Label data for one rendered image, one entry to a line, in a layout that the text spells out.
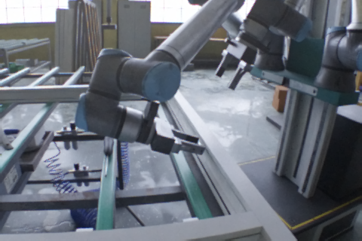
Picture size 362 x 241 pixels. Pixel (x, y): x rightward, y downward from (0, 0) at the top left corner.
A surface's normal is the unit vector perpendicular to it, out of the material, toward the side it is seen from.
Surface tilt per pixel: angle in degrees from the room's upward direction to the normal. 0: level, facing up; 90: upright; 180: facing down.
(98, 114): 73
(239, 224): 0
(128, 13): 90
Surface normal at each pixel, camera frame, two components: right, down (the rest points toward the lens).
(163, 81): 0.80, 0.26
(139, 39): 0.22, 0.32
